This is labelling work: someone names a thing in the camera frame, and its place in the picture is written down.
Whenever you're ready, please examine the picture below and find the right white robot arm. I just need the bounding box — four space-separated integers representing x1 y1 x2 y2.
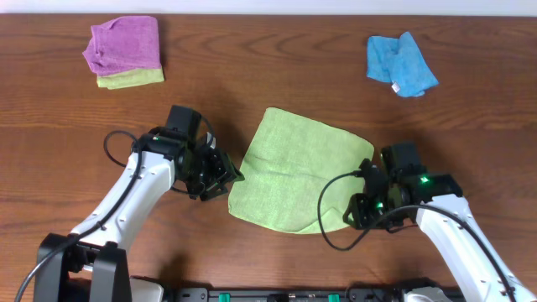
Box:
342 143 536 301

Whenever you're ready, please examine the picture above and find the blue crumpled cloth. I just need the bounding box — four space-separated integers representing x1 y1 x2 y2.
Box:
367 32 439 97

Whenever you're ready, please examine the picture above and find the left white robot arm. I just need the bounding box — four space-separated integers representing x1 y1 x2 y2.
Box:
16 106 244 301

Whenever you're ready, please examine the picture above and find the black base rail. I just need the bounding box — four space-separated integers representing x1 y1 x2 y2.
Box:
167 287 462 302

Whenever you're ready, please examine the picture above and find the light green folded cloth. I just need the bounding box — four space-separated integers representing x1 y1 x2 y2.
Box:
96 69 164 90

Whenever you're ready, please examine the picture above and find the purple folded cloth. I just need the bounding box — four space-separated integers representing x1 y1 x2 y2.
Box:
83 16 161 76

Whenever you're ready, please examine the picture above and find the green microfiber cloth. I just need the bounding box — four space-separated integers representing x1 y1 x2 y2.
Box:
228 107 374 235

